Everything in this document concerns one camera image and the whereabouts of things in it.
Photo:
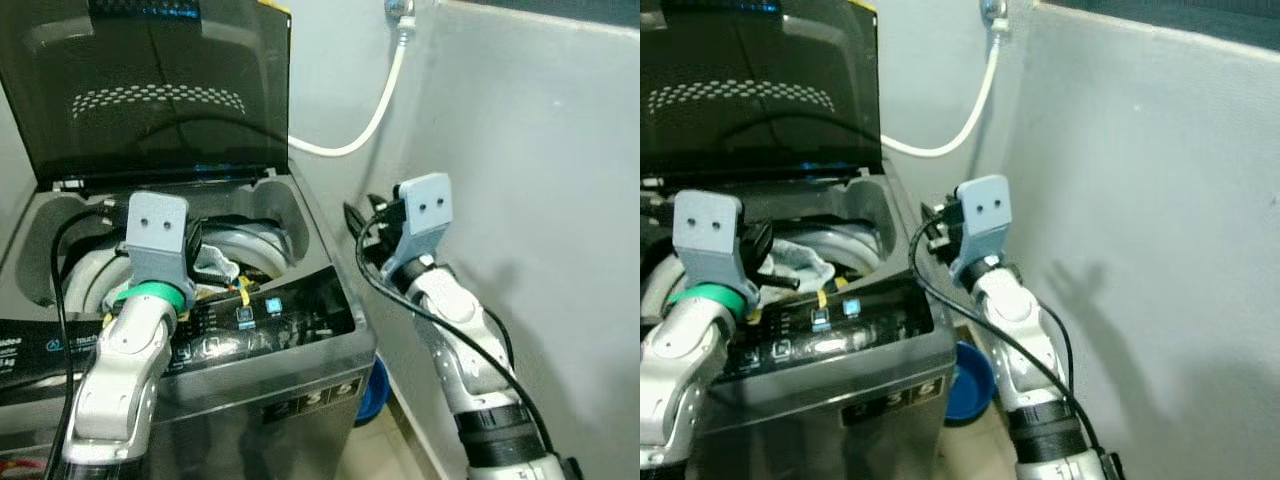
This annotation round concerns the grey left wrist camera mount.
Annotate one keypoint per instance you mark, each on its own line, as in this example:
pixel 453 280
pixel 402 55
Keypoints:
pixel 707 235
pixel 157 235

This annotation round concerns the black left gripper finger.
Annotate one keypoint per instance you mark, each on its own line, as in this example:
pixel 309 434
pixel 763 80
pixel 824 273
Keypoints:
pixel 782 283

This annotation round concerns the white grey patterned garment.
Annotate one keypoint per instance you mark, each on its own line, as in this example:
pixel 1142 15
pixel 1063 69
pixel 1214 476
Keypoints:
pixel 805 262
pixel 215 264

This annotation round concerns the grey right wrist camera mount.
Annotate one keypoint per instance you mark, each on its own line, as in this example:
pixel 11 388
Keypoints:
pixel 982 215
pixel 420 215

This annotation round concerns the metal wall tap fitting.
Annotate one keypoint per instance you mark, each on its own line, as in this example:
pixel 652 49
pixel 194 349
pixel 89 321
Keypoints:
pixel 994 12
pixel 400 15

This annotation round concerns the blue plastic basin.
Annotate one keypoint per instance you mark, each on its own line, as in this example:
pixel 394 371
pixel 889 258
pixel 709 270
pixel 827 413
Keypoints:
pixel 374 390
pixel 970 385

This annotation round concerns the grey top-load washing machine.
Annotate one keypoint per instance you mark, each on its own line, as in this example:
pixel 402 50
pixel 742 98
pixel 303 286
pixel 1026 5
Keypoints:
pixel 860 380
pixel 270 370

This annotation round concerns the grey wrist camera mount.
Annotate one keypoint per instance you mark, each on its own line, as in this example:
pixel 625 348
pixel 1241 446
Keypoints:
pixel 157 235
pixel 982 215
pixel 420 215
pixel 707 235

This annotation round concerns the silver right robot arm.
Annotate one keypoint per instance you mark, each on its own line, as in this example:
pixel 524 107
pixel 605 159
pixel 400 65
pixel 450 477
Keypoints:
pixel 465 350
pixel 1030 350

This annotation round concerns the yellow and blue garment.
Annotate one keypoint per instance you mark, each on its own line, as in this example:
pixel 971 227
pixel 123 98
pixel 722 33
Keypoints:
pixel 243 292
pixel 822 298

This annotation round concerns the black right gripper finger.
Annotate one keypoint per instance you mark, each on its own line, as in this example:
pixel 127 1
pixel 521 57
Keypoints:
pixel 354 220
pixel 926 220

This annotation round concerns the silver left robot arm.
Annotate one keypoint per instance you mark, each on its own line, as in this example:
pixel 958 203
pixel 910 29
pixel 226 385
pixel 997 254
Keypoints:
pixel 120 370
pixel 680 370

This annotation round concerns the dark transparent washer lid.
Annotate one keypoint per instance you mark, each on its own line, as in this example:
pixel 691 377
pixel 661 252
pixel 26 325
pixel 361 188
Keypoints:
pixel 150 50
pixel 760 50

